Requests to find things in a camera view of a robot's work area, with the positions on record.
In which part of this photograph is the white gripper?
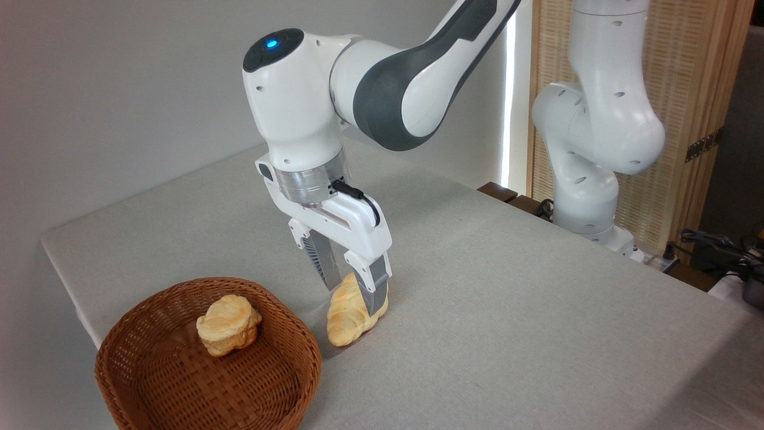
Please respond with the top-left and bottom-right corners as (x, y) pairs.
(255, 153), (393, 318)

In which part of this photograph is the long braided bread loaf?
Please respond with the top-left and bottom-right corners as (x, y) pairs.
(326, 272), (390, 348)

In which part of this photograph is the round puffy bread roll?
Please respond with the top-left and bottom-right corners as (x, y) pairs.
(196, 294), (263, 358)

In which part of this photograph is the brown woven wicker basket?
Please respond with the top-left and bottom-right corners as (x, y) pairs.
(94, 277), (323, 430)

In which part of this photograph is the grey tablecloth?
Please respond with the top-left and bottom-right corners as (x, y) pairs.
(41, 134), (764, 430)

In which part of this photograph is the dark wooden block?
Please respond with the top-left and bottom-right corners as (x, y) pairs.
(477, 182), (519, 204)
(507, 194), (554, 222)

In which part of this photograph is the white power strip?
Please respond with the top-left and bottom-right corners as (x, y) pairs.
(631, 250), (681, 274)

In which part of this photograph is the metal screen hinge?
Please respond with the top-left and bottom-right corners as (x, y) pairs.
(685, 128), (725, 164)

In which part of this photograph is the bamboo folding screen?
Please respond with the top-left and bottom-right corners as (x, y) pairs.
(526, 0), (756, 263)

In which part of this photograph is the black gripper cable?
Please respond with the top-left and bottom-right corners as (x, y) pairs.
(331, 179), (381, 228)

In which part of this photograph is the black cable bundle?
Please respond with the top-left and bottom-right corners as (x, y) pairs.
(679, 229), (764, 282)

